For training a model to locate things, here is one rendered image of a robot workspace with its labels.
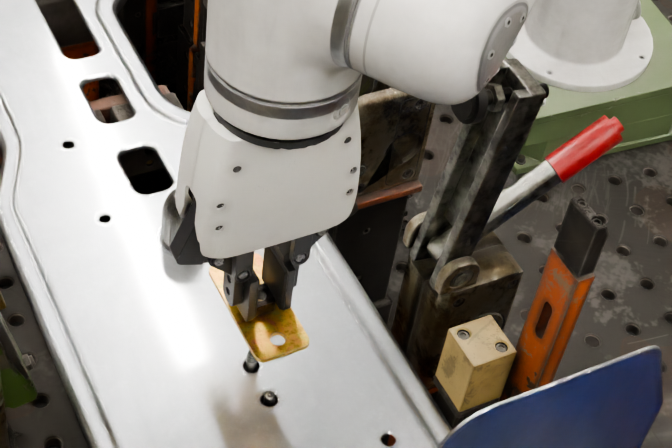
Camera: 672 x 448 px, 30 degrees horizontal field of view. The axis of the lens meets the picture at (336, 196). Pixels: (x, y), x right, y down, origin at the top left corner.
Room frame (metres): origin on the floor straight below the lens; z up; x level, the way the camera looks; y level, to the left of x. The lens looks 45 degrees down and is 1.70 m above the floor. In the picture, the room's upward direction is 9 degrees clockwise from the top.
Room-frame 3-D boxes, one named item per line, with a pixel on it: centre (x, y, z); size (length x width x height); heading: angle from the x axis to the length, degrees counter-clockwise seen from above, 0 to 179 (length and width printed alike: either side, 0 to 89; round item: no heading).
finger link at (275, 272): (0.53, 0.02, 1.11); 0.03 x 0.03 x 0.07; 33
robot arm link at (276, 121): (0.51, 0.04, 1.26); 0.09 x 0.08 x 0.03; 123
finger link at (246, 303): (0.50, 0.06, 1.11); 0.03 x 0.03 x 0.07; 33
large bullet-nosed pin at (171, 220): (0.62, 0.11, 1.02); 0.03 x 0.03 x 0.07
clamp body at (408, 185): (0.77, -0.03, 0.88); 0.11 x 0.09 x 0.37; 123
